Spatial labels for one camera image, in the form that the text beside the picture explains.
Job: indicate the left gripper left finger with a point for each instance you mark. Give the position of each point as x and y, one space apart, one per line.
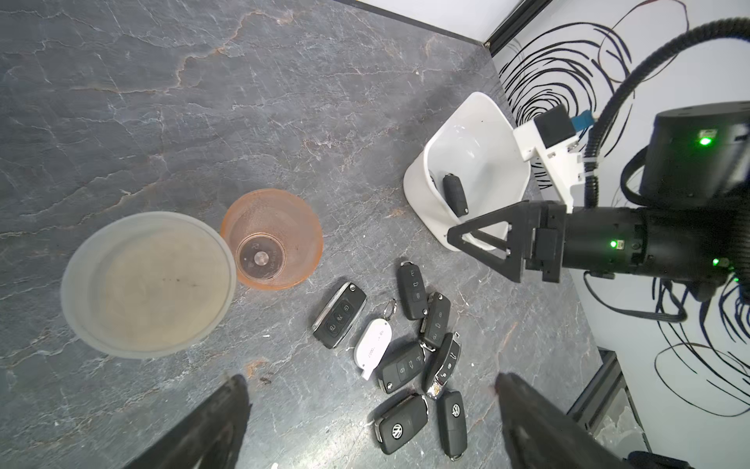
209 437

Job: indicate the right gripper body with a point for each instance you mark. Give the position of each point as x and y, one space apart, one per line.
546 245

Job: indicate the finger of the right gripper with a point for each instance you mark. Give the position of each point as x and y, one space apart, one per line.
522 218
516 249

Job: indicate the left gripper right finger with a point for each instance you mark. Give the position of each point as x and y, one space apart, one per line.
537 434

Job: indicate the white storage box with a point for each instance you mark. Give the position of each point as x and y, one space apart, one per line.
477 145

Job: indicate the black vw key vertical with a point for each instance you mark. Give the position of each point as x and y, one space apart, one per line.
451 417

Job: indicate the chrome-trimmed porsche key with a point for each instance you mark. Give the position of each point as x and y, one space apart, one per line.
442 365

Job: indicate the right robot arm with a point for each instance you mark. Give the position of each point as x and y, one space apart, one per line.
687 214

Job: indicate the black flip key middle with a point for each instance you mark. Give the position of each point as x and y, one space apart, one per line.
434 325

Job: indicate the black flip key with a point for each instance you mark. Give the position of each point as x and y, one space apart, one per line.
412 291
434 325

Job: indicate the black flip key upper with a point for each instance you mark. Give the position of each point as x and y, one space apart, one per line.
412 291

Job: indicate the black vw key lower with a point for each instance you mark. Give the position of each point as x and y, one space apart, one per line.
399 425

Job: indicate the black three-button key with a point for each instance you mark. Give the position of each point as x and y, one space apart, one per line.
401 367

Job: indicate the white key fob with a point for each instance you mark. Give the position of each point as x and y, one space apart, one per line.
375 341

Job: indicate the black silver-edged key fob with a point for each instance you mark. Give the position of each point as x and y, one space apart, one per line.
339 315

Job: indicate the clear jar with grain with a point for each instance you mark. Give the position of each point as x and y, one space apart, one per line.
148 285

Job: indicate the pink translucent cup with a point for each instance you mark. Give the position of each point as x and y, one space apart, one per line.
275 238

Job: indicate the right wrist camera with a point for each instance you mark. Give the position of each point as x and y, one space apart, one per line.
552 138

